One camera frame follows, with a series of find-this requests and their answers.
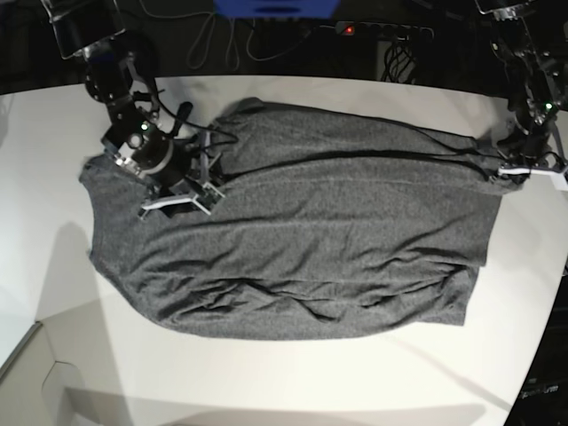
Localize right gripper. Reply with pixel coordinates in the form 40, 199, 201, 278
138, 131, 221, 219

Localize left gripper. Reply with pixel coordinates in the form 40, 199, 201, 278
496, 128, 567, 191

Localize grey t-shirt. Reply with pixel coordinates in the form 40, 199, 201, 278
80, 101, 522, 341

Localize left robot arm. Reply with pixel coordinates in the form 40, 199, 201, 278
194, 2, 567, 201

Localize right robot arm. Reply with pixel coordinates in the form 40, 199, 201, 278
44, 1, 526, 229

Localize blue box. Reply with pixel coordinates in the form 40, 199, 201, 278
214, 0, 340, 19

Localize black power strip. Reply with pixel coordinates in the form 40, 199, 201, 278
335, 20, 435, 42

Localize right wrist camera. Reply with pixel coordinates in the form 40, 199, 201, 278
195, 182, 225, 216

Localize white floor cables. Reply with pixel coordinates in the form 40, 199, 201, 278
146, 11, 312, 70

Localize black cable bundle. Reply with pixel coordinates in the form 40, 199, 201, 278
381, 37, 421, 83

